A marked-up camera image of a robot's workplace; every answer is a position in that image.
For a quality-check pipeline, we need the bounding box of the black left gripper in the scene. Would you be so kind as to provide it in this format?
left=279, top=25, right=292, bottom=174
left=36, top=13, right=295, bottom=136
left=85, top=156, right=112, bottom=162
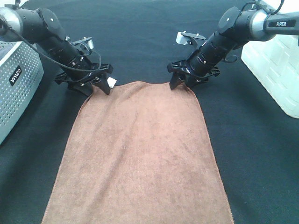
left=55, top=63, right=113, bottom=97

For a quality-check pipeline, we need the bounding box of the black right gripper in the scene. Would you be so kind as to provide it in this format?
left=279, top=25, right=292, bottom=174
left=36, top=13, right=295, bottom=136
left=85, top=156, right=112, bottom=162
left=167, top=60, right=220, bottom=90

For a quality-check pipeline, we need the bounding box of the brown microfiber towel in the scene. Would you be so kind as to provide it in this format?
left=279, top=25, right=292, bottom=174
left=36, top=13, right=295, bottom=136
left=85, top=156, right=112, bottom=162
left=42, top=82, right=234, bottom=224

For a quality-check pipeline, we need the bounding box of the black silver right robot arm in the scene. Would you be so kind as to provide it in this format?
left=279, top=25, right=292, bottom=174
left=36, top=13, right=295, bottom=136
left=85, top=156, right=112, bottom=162
left=167, top=5, right=299, bottom=89

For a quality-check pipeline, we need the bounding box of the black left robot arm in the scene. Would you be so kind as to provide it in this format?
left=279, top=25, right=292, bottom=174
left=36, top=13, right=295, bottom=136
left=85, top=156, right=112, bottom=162
left=0, top=3, right=113, bottom=96

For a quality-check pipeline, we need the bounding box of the white towel label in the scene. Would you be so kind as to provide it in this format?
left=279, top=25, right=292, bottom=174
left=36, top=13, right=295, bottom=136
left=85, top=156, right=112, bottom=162
left=107, top=77, right=117, bottom=88

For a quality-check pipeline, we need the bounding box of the white perforated laundry basket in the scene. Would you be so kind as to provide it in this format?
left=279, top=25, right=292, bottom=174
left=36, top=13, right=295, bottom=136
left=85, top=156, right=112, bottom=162
left=0, top=40, right=44, bottom=142

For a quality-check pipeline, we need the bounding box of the white plastic storage box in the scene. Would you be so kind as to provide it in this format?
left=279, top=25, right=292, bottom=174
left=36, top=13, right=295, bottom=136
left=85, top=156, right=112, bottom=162
left=241, top=35, right=299, bottom=119

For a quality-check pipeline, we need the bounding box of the black fabric table cover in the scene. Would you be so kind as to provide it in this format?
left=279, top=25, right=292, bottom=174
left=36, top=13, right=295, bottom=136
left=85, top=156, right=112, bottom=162
left=0, top=0, right=299, bottom=224

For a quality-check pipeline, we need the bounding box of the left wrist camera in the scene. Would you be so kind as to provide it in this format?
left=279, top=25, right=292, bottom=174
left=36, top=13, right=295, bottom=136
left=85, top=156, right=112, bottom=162
left=74, top=37, right=94, bottom=54

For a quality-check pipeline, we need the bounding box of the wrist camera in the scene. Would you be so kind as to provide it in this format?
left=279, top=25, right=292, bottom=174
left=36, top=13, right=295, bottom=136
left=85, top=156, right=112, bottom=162
left=176, top=31, right=206, bottom=47
left=74, top=37, right=94, bottom=54

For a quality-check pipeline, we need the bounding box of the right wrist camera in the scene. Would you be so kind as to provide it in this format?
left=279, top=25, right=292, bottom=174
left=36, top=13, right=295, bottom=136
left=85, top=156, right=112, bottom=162
left=176, top=31, right=206, bottom=47

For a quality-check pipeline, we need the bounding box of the black cable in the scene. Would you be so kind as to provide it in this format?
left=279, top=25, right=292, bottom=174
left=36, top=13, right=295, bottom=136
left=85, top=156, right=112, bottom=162
left=0, top=14, right=102, bottom=72

